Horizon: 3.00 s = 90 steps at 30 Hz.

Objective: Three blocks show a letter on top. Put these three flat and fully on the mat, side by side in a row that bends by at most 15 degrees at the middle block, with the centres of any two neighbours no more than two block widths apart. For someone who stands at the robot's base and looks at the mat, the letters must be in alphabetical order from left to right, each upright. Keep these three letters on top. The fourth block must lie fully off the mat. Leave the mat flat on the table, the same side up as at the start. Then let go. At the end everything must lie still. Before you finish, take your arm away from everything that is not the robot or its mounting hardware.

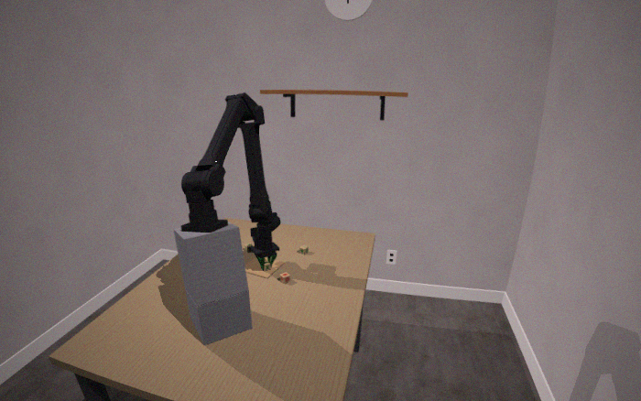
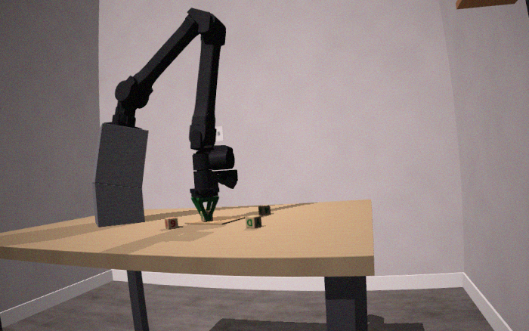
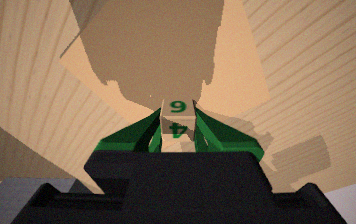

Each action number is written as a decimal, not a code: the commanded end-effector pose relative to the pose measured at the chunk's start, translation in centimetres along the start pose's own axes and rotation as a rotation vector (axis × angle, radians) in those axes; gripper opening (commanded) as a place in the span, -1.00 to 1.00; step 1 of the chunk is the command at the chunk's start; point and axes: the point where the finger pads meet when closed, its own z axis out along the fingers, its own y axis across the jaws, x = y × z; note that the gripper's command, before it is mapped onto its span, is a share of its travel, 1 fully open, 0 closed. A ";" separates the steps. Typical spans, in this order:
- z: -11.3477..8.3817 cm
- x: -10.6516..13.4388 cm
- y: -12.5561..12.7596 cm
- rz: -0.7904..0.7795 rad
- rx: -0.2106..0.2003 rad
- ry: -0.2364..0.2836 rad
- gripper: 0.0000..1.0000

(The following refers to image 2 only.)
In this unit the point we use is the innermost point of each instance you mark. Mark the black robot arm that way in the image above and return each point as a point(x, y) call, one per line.
point(129, 94)

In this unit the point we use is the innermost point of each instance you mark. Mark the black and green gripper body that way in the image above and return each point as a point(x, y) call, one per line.
point(200, 185)

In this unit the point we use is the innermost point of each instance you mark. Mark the tan flat mat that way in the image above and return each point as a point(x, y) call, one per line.
point(218, 220)

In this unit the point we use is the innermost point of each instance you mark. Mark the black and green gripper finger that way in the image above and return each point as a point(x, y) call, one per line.
point(197, 206)
point(214, 201)

